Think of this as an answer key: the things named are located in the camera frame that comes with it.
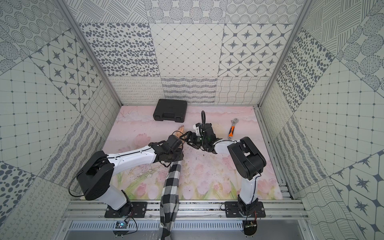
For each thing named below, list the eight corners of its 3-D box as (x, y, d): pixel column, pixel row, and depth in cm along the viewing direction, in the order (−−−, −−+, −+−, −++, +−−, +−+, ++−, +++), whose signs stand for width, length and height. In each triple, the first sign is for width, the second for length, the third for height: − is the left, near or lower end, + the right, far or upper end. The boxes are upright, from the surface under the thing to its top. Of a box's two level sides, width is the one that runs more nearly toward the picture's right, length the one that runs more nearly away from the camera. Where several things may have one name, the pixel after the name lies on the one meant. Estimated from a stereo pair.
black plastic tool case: (154, 122, 112) (152, 118, 107) (159, 102, 126) (157, 97, 122) (185, 122, 112) (185, 118, 107) (187, 102, 126) (186, 97, 122)
